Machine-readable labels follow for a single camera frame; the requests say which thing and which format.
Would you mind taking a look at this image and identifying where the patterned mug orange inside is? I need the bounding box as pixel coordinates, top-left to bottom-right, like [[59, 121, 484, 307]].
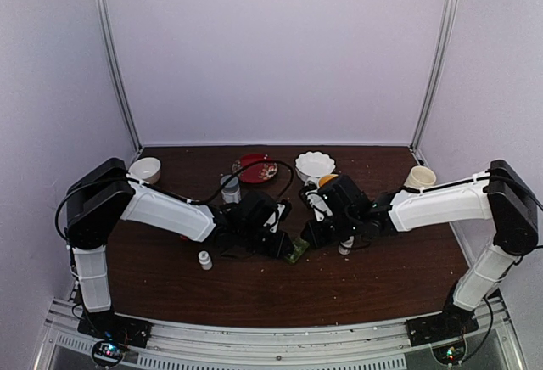
[[305, 174, 338, 188]]

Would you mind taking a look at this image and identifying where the right aluminium frame post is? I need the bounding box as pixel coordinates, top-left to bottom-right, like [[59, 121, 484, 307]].
[[410, 0, 459, 156]]

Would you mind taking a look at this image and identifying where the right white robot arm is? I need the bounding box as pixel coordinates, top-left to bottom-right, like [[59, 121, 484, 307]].
[[299, 160, 542, 338]]

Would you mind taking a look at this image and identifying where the front aluminium rail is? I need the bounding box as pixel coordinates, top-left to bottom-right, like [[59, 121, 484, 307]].
[[36, 297, 525, 370]]

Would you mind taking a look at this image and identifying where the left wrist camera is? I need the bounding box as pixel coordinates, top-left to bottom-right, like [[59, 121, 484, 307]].
[[264, 199, 292, 233]]

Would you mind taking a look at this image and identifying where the white scalloped bowl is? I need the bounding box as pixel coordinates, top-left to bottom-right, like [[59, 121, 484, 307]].
[[294, 151, 336, 182]]

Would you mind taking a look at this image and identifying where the small white bowl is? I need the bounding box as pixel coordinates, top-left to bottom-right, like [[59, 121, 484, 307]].
[[128, 157, 161, 184]]

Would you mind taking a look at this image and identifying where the small white bottle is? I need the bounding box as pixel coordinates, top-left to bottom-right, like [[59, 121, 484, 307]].
[[198, 250, 213, 271]]

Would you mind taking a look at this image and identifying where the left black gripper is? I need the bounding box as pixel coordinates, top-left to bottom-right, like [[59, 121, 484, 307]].
[[238, 225, 294, 260]]

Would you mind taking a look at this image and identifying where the cream ribbed mug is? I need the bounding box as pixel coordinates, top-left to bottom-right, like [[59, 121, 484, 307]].
[[404, 165, 437, 189]]

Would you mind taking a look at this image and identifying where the aluminium frame post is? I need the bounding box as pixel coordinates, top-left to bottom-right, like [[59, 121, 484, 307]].
[[94, 0, 143, 154], [410, 0, 459, 156]]

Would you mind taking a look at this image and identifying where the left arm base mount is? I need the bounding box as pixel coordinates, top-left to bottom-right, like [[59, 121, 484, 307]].
[[77, 310, 153, 348]]

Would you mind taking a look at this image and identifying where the left aluminium frame post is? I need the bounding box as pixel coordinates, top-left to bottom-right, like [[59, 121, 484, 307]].
[[94, 0, 143, 154]]

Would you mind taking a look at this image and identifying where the grey-capped orange label bottle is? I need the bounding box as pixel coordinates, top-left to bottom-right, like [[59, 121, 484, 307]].
[[220, 175, 241, 204]]

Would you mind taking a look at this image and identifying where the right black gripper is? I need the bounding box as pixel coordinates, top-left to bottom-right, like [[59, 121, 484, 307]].
[[301, 212, 360, 250]]

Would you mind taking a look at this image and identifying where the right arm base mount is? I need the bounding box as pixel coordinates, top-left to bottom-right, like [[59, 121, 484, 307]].
[[406, 311, 479, 347]]

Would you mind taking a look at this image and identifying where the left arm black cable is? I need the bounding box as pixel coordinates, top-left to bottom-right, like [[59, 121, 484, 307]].
[[186, 160, 296, 208]]

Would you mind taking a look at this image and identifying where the red floral plate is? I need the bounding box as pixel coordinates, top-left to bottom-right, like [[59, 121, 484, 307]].
[[232, 154, 278, 184]]

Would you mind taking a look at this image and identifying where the green pill organizer box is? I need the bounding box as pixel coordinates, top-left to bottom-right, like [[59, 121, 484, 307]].
[[284, 238, 310, 264]]

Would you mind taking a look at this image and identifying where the white labelled pill bottle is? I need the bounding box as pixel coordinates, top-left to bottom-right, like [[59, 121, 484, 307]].
[[338, 236, 355, 255]]

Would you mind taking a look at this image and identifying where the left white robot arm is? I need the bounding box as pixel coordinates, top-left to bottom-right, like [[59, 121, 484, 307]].
[[54, 158, 294, 339]]

